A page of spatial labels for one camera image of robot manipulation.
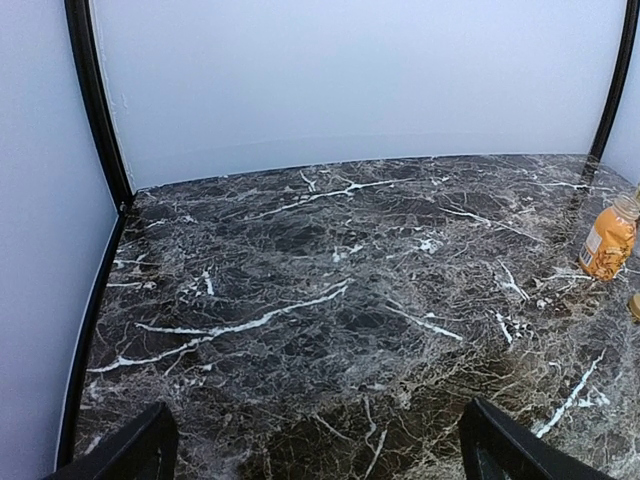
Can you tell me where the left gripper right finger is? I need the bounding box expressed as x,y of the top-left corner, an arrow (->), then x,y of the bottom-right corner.
458,397 -> 608,480

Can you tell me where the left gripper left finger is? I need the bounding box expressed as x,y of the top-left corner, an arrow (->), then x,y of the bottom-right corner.
49,402 -> 179,480

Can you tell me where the gold bottle cap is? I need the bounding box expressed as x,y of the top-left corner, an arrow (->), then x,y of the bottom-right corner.
628,293 -> 640,323

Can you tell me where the orange juice bottle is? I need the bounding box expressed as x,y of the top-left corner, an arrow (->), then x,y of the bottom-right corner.
579,194 -> 639,281

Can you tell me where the left black corner post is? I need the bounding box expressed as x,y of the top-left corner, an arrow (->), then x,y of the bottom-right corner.
64,0 -> 137,206

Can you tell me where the black corner post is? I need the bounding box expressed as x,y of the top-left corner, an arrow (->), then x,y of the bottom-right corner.
588,0 -> 639,164
64,0 -> 137,206

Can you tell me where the right black corner post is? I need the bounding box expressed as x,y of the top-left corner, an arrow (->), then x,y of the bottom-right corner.
588,0 -> 639,164

